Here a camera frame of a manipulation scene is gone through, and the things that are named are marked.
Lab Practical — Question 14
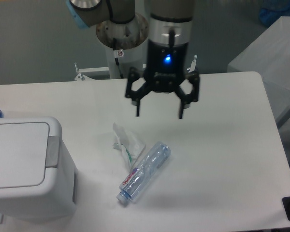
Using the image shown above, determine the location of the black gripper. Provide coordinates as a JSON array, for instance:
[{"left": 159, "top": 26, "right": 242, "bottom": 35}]
[{"left": 125, "top": 40, "right": 200, "bottom": 119}]

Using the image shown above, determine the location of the white push-lid trash can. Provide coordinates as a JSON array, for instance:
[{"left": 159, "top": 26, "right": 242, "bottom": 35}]
[{"left": 0, "top": 116, "right": 78, "bottom": 220}]

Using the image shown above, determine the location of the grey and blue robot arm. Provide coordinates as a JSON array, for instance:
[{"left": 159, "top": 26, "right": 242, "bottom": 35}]
[{"left": 66, "top": 0, "right": 200, "bottom": 118}]

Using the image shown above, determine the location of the crumpled clear plastic wrapper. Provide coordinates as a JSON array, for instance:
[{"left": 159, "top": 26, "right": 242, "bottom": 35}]
[{"left": 113, "top": 123, "right": 146, "bottom": 170}]

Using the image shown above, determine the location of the white covered side table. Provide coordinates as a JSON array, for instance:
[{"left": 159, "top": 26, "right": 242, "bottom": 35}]
[{"left": 227, "top": 16, "right": 290, "bottom": 127}]

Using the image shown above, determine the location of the clear empty plastic bottle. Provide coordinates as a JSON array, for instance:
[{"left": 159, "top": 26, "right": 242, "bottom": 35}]
[{"left": 116, "top": 142, "right": 171, "bottom": 205}]

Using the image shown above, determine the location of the blue plastic bag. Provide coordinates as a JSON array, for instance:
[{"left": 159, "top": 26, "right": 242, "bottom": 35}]
[{"left": 259, "top": 8, "right": 286, "bottom": 27}]

